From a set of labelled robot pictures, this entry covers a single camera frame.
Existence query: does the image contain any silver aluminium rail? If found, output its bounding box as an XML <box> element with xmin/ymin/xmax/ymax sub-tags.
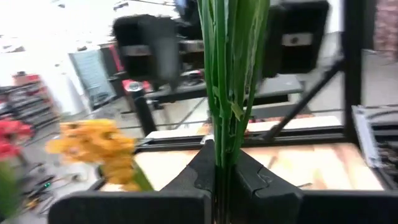
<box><xmin>351</xmin><ymin>105</ymin><xmax>382</xmax><ymax>170</ymax></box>

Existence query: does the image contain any black upright frame post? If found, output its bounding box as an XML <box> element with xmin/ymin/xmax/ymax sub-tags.
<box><xmin>343</xmin><ymin>0</ymin><xmax>364</xmax><ymax>142</ymax></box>

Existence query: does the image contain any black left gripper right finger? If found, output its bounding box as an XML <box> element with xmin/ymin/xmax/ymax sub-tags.
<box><xmin>231</xmin><ymin>148</ymin><xmax>398</xmax><ymax>224</ymax></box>

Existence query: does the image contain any yellow artificial flower bunch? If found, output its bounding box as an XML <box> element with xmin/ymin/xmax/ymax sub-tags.
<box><xmin>45</xmin><ymin>118</ymin><xmax>155</xmax><ymax>192</ymax></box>
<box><xmin>197</xmin><ymin>0</ymin><xmax>271</xmax><ymax>224</ymax></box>

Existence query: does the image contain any dark storage shelf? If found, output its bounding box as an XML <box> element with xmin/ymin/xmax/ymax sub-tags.
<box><xmin>0</xmin><ymin>70</ymin><xmax>62</xmax><ymax>131</ymax></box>

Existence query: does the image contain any black diagonal frame brace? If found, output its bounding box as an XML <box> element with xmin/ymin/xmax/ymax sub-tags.
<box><xmin>262</xmin><ymin>57</ymin><xmax>345</xmax><ymax>141</ymax></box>

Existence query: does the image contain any red artificial flower bunch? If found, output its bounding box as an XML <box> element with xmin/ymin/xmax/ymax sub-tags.
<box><xmin>0</xmin><ymin>119</ymin><xmax>35</xmax><ymax>218</ymax></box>

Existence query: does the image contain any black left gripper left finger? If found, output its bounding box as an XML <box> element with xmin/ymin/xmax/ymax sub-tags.
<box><xmin>48</xmin><ymin>139</ymin><xmax>216</xmax><ymax>224</ymax></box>

